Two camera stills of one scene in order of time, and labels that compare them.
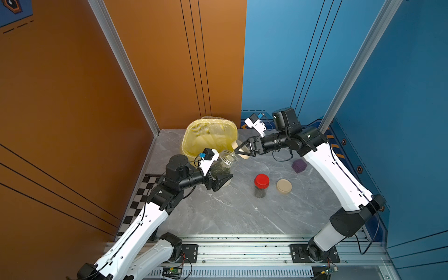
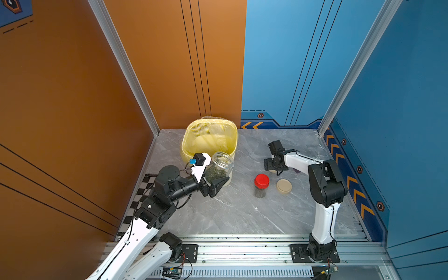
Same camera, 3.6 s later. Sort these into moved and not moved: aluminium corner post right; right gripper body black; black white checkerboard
Moved: right gripper body black
Not moved: black white checkerboard; aluminium corner post right
